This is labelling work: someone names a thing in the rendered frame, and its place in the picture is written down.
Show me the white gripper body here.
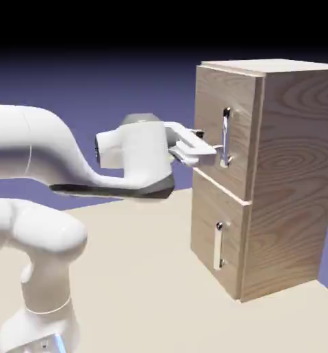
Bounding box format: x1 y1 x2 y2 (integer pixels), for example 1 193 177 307
167 127 218 168

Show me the light wood cabinet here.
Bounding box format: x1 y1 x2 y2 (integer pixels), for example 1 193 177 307
190 58 328 303

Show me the curved silver metal handle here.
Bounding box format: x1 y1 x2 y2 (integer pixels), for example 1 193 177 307
219 106 234 168

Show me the wood door with curved handle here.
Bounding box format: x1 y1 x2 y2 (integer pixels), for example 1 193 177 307
192 65 263 201

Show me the wood door with flat handle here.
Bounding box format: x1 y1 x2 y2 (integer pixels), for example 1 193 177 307
190 168 252 301

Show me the flat pale metal handle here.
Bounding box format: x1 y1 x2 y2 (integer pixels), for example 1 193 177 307
213 221 226 271

